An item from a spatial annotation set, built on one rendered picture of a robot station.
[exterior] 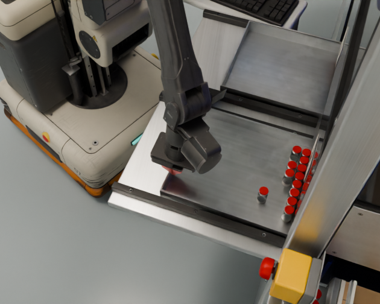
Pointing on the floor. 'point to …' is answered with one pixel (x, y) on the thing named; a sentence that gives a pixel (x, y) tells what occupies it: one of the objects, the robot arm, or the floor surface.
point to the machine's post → (348, 149)
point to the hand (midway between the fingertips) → (174, 171)
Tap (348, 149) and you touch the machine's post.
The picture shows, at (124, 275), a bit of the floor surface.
